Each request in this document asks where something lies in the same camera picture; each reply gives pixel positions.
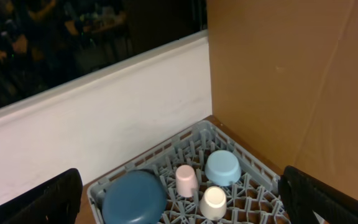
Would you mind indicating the white cup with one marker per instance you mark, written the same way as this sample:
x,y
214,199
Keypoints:
x,y
213,204

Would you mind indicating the dark blue plate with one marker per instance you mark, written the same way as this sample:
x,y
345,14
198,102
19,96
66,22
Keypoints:
x,y
136,197

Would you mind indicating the pink cup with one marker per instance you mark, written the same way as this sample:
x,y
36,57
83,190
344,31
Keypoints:
x,y
186,181

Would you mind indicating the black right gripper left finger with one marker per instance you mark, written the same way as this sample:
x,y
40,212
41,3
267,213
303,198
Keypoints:
x,y
57,200

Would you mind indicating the grey dishwasher rack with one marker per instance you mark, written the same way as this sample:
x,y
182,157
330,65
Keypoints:
x,y
253,198

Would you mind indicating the brown cardboard wall panel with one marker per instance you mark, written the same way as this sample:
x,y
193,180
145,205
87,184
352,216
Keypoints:
x,y
284,78

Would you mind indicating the light blue bowl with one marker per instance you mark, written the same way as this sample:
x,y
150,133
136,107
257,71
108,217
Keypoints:
x,y
222,168

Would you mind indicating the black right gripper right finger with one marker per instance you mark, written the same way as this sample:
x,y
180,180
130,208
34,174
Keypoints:
x,y
304,197

